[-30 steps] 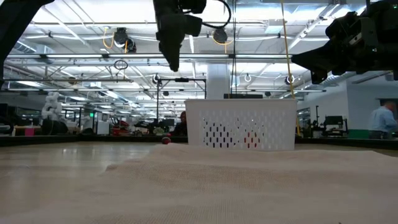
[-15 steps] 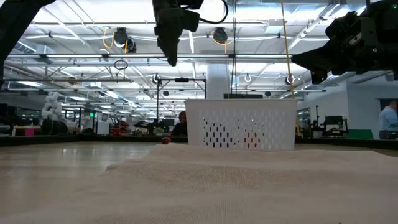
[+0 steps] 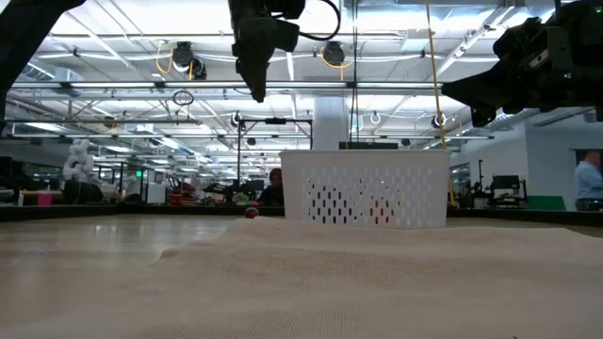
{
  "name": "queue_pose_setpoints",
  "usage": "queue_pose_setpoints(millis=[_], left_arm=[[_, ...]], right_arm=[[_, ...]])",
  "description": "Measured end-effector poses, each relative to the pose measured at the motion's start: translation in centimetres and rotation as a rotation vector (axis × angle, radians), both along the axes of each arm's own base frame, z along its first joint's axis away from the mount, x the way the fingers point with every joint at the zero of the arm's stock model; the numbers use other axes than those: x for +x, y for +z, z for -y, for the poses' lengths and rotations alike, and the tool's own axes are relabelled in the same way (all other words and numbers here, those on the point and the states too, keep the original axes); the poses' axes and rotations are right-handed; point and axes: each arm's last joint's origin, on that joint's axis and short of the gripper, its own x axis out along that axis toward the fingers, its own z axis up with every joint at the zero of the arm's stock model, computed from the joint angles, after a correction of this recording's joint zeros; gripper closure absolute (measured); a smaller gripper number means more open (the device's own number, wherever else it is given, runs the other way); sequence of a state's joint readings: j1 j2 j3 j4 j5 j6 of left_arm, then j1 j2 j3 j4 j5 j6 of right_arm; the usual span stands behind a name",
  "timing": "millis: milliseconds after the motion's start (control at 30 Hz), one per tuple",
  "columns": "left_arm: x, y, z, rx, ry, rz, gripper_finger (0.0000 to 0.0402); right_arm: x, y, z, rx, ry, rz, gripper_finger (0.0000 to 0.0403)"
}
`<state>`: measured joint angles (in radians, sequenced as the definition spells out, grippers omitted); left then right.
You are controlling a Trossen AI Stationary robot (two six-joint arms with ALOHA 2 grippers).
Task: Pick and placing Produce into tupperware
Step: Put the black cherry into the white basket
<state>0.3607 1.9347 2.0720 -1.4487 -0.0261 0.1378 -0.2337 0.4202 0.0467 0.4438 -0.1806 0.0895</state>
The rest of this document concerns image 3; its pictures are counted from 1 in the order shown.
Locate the small red toy fruit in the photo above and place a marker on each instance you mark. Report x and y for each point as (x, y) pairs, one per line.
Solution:
(251, 213)

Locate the black flat bar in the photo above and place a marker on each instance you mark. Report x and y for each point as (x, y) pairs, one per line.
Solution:
(367, 145)

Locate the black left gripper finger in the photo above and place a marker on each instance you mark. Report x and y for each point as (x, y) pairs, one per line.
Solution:
(266, 66)
(247, 66)

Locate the white building column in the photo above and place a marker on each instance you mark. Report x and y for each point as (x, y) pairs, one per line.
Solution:
(330, 122)

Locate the pale pink cloth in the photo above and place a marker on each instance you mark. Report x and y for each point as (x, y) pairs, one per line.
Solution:
(301, 282)

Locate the white robot figure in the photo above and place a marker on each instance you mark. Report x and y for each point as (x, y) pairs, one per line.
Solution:
(79, 160)

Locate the white perforated plastic basket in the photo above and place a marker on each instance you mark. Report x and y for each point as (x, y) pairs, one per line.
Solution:
(292, 188)

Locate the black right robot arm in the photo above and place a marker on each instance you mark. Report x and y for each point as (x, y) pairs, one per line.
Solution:
(593, 47)

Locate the person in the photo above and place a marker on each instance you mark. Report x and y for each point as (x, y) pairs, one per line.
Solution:
(588, 179)
(273, 190)

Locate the black workstation frame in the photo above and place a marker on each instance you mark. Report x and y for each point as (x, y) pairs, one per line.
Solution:
(239, 150)

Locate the green panel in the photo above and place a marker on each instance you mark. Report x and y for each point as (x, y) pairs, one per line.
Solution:
(546, 203)

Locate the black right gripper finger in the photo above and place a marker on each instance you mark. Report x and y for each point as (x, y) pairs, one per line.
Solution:
(485, 113)
(471, 89)

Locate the purple toy grape bunch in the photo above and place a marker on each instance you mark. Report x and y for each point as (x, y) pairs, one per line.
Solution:
(330, 207)

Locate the wooden office desk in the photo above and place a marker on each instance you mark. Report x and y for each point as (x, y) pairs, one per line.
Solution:
(28, 193)

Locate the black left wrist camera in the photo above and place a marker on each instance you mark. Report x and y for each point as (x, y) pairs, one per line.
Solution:
(287, 35)

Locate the red toy strawberry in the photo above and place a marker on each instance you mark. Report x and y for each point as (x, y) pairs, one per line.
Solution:
(381, 212)

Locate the black workstation with monitor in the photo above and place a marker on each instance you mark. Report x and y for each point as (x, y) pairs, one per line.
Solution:
(506, 183)

